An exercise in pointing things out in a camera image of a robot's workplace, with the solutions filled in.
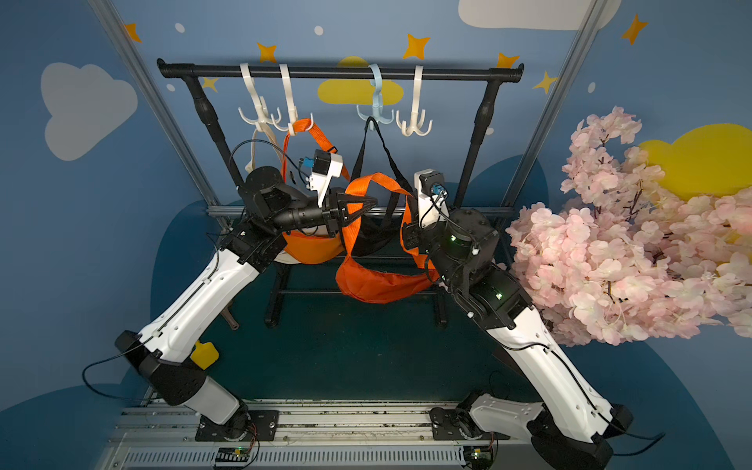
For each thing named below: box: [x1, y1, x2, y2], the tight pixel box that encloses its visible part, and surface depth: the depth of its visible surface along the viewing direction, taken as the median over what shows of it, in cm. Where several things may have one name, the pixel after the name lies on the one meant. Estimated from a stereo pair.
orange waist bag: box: [334, 173, 440, 305], surface depth 69 cm
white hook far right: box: [395, 64, 434, 138], surface depth 59 cm
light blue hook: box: [356, 63, 395, 125], surface depth 60 cm
